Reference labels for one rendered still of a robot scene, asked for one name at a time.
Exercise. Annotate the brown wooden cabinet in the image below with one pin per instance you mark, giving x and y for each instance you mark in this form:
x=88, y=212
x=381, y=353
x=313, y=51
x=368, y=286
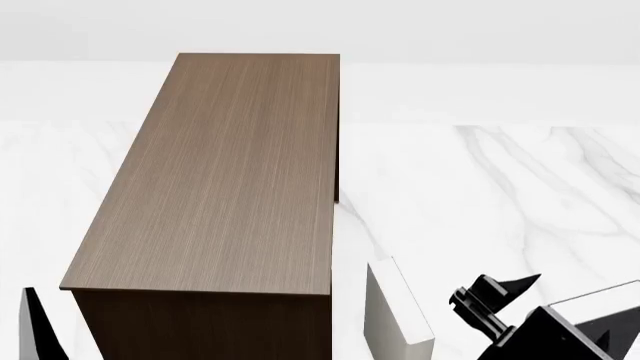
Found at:
x=215, y=180

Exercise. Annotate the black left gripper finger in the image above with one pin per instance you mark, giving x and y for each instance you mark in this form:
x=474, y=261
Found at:
x=37, y=333

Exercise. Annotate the white flat box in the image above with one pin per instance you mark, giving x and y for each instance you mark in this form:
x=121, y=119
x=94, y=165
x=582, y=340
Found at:
x=387, y=318

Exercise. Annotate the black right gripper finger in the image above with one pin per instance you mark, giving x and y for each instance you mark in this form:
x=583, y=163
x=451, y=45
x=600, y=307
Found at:
x=500, y=290
x=472, y=307

